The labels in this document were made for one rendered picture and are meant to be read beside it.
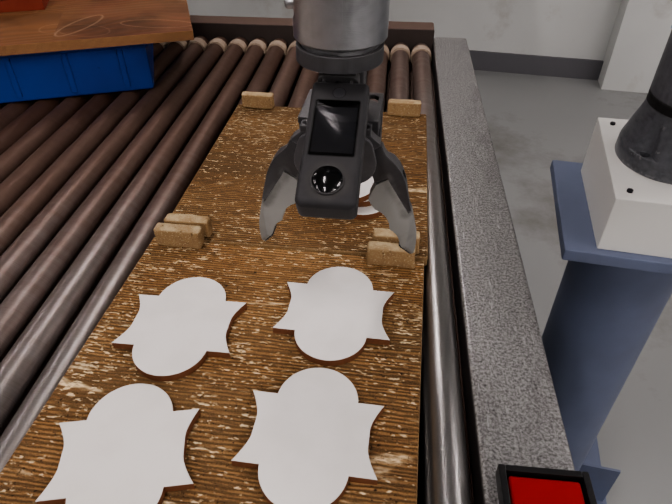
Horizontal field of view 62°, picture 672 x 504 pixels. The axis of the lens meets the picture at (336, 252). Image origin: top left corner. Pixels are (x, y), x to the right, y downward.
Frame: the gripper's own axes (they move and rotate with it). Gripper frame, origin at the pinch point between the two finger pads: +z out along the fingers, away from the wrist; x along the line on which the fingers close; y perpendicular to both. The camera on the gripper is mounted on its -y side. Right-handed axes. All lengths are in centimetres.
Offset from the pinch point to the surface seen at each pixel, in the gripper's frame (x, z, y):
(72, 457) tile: 19.5, 8.1, -20.6
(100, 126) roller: 49, 11, 43
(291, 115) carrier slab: 15, 9, 48
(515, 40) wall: -68, 82, 326
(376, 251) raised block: -3.6, 6.7, 8.9
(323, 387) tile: -0.3, 8.1, -10.5
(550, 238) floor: -67, 102, 146
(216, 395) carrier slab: 9.8, 9.0, -12.1
